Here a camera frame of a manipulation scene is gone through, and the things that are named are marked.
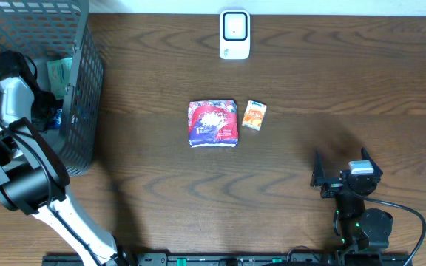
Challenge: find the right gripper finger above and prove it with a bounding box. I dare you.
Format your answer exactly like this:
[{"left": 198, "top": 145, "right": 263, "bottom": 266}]
[
  {"left": 361, "top": 147, "right": 383, "bottom": 177},
  {"left": 310, "top": 151, "right": 326, "bottom": 187}
]

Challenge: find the teal wet wipes packet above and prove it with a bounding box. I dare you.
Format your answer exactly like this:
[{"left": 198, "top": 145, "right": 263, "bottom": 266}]
[{"left": 47, "top": 58, "right": 72, "bottom": 100}]

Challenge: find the orange pocket tissue pack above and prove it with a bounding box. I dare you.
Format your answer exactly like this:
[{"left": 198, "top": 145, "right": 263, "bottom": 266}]
[{"left": 242, "top": 100, "right": 267, "bottom": 131}]

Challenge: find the blue Oreo cookie pack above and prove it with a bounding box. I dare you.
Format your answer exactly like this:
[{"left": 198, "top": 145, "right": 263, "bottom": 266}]
[{"left": 47, "top": 108, "right": 63, "bottom": 129}]

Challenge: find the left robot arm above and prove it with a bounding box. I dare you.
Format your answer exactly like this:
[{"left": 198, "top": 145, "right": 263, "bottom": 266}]
[{"left": 0, "top": 50, "right": 134, "bottom": 265}]

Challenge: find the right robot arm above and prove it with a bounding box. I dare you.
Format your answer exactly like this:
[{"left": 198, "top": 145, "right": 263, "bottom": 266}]
[{"left": 310, "top": 148, "right": 393, "bottom": 265}]

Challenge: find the white barcode scanner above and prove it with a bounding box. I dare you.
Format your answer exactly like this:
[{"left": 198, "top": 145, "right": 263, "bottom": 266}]
[{"left": 219, "top": 10, "right": 251, "bottom": 60}]

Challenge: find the grey plastic mesh basket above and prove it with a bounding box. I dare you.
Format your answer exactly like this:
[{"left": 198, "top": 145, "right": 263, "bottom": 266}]
[{"left": 0, "top": 0, "right": 104, "bottom": 177}]

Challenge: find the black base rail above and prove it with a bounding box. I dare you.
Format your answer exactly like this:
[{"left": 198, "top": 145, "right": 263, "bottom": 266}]
[{"left": 41, "top": 252, "right": 413, "bottom": 266}]

